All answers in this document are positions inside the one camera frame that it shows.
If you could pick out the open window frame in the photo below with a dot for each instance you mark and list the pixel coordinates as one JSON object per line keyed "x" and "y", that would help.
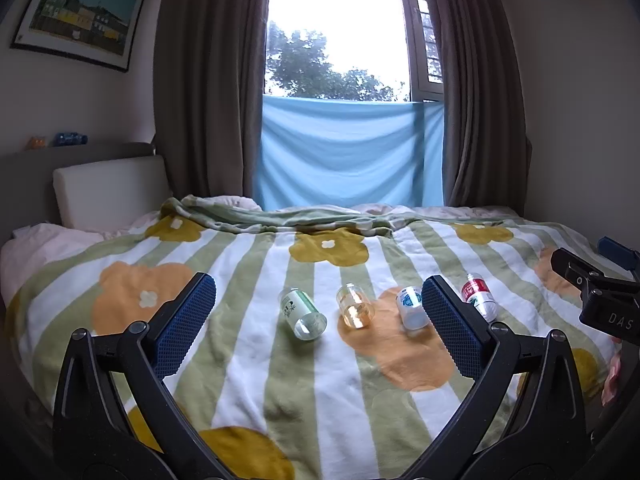
{"x": 422, "y": 35}

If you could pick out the green label bottle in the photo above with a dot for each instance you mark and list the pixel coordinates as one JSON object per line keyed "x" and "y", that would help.
{"x": 302, "y": 316}

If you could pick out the pale pink bed sheet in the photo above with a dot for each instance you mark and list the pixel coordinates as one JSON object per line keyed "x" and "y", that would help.
{"x": 50, "y": 247}

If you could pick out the striped floral blanket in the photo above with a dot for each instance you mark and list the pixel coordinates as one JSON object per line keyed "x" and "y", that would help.
{"x": 280, "y": 400}

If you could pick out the tree outside window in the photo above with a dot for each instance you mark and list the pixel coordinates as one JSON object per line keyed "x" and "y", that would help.
{"x": 310, "y": 67}

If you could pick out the grey headboard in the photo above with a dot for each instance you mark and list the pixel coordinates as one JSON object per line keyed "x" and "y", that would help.
{"x": 30, "y": 175}

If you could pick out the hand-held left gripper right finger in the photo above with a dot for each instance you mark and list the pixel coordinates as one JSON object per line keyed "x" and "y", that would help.
{"x": 450, "y": 327}

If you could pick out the red label bottle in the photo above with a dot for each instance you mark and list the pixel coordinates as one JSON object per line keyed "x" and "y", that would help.
{"x": 477, "y": 292}

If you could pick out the small blue toy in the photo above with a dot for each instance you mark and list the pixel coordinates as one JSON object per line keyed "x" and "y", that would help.
{"x": 70, "y": 139}

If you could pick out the blue label bottle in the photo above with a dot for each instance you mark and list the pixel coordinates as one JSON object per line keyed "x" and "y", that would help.
{"x": 411, "y": 307}

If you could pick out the grey-brown curtain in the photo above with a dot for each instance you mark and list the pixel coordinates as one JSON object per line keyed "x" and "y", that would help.
{"x": 210, "y": 85}
{"x": 480, "y": 85}

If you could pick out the light blue cloth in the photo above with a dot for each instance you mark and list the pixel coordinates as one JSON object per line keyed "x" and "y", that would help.
{"x": 345, "y": 155}

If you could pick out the framed picture of houses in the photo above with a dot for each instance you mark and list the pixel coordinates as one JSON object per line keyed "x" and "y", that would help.
{"x": 80, "y": 10}

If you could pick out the white pillow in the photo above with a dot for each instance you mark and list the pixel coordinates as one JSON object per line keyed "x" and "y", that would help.
{"x": 110, "y": 190}

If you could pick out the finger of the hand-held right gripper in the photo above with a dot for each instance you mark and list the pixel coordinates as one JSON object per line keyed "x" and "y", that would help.
{"x": 617, "y": 252}
{"x": 575, "y": 267}

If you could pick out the small orange toy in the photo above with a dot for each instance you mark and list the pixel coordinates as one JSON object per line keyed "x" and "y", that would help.
{"x": 37, "y": 143}

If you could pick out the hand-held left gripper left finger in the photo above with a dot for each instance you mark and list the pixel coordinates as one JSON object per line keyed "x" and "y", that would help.
{"x": 186, "y": 329}

